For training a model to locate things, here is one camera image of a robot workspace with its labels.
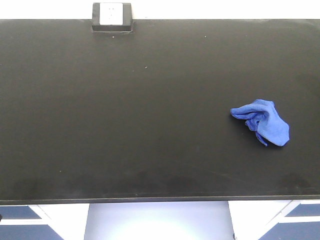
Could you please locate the blue microfiber cloth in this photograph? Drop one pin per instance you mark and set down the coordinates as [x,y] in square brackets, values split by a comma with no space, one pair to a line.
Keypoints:
[262,118]

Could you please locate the black benchtop power socket box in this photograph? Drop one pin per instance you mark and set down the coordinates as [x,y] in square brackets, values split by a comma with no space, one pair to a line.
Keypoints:
[112,17]

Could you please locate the blue base cabinet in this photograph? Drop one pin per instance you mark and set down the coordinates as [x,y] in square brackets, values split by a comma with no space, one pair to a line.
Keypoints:
[275,219]
[68,221]

